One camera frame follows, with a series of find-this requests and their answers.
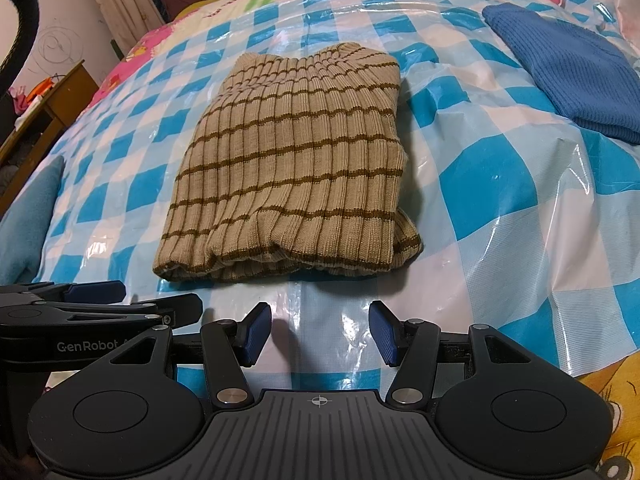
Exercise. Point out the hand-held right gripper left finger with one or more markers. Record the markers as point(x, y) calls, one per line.
point(255, 332)

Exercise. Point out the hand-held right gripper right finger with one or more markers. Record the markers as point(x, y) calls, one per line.
point(382, 332)

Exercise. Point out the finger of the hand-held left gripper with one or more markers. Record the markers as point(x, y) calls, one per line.
point(95, 291)
point(125, 310)

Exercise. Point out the beige striped ribbed sweater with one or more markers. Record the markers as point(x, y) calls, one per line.
point(295, 170)

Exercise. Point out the teal cloth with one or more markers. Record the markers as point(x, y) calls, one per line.
point(27, 220)

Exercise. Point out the blue checkered plastic sheet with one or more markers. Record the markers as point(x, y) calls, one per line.
point(475, 185)

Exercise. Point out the wooden desk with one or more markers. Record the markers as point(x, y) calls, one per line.
point(65, 105)

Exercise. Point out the pink item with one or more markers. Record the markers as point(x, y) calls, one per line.
point(20, 100)

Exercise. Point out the orange item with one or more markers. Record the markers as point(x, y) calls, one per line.
point(41, 87)

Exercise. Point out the cartoon printed bedsheet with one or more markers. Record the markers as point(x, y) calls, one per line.
point(617, 410)

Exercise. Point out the beige patterned curtain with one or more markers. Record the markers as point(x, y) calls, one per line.
point(120, 0)

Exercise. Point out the blue knitted garment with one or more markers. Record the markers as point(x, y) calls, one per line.
point(575, 65)

